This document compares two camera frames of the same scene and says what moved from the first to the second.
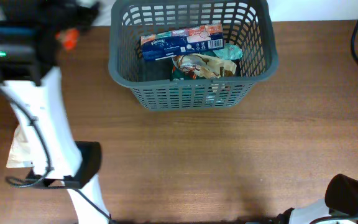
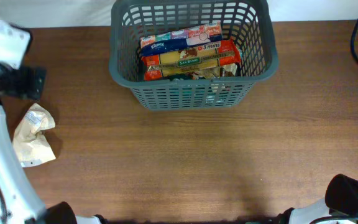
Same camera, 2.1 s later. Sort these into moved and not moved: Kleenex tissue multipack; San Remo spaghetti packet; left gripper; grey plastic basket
Moved: San Remo spaghetti packet; left gripper
Not moved: grey plastic basket; Kleenex tissue multipack
